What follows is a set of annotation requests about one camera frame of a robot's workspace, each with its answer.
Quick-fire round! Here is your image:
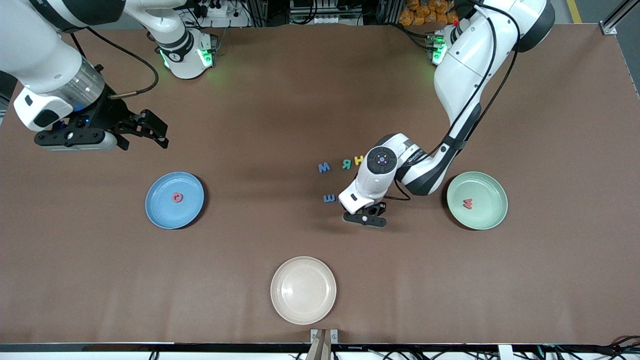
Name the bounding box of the orange bags pile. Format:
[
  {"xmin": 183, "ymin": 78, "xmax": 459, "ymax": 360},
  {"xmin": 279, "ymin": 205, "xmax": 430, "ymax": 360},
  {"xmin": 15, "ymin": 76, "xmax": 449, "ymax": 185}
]
[{"xmin": 399, "ymin": 0, "xmax": 462, "ymax": 27}]

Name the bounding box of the aluminium frame profile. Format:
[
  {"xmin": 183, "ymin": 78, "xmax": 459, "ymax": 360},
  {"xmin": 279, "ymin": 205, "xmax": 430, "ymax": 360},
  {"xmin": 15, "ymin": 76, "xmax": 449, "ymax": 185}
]
[{"xmin": 600, "ymin": 0, "xmax": 640, "ymax": 36}]

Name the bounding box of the blue plate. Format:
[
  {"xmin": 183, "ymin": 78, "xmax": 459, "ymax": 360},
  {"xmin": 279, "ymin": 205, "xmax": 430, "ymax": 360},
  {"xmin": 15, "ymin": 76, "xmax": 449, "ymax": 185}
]
[{"xmin": 145, "ymin": 171, "xmax": 205, "ymax": 230}]

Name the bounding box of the beige plate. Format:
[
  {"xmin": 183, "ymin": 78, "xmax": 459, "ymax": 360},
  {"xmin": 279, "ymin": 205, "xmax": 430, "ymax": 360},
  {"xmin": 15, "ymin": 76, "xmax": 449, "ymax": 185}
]
[{"xmin": 270, "ymin": 256, "xmax": 337, "ymax": 325}]

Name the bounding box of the metal table edge bracket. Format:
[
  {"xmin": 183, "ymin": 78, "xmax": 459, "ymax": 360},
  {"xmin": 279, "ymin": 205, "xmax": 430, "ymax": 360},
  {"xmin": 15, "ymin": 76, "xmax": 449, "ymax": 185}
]
[{"xmin": 310, "ymin": 328, "xmax": 339, "ymax": 345}]

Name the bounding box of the green plate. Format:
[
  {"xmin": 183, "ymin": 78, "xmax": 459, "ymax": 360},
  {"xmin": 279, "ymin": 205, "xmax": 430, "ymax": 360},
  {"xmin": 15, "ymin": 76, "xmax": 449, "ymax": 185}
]
[{"xmin": 446, "ymin": 171, "xmax": 509, "ymax": 231}]

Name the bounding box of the black table edge rail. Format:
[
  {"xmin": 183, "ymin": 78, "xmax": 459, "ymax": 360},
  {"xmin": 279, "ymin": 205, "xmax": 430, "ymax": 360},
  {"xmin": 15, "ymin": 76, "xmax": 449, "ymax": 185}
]
[{"xmin": 0, "ymin": 342, "xmax": 640, "ymax": 353}]

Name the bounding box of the white power strip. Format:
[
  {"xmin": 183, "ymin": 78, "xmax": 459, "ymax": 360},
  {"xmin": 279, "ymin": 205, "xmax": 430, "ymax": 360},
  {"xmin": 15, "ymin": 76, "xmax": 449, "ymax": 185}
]
[{"xmin": 192, "ymin": 0, "xmax": 251, "ymax": 28}]

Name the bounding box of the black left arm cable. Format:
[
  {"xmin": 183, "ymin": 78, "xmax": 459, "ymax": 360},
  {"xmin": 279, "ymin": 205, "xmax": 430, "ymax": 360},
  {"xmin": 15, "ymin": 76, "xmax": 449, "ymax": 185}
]
[{"xmin": 385, "ymin": 2, "xmax": 521, "ymax": 202}]

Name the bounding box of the black electronics rack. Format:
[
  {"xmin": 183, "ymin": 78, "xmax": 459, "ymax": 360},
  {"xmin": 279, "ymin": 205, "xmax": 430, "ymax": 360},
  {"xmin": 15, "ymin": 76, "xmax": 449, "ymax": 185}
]
[{"xmin": 289, "ymin": 0, "xmax": 366, "ymax": 26}]

